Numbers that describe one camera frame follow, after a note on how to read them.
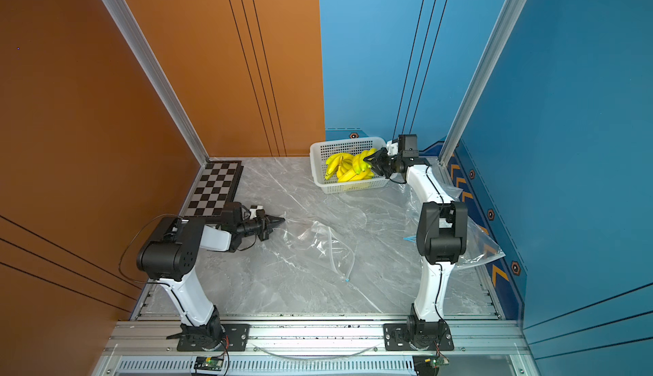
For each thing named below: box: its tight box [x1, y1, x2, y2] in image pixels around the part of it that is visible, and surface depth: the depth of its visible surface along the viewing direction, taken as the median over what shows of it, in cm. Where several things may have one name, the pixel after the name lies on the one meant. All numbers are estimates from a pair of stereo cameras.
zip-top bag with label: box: [272, 201, 368, 283], surface depth 97 cm
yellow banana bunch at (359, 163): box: [352, 148, 378, 175], surface depth 96 cm
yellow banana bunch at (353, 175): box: [337, 167, 375, 183], surface depth 107 cm
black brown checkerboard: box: [184, 160, 245, 217], surface depth 107 cm
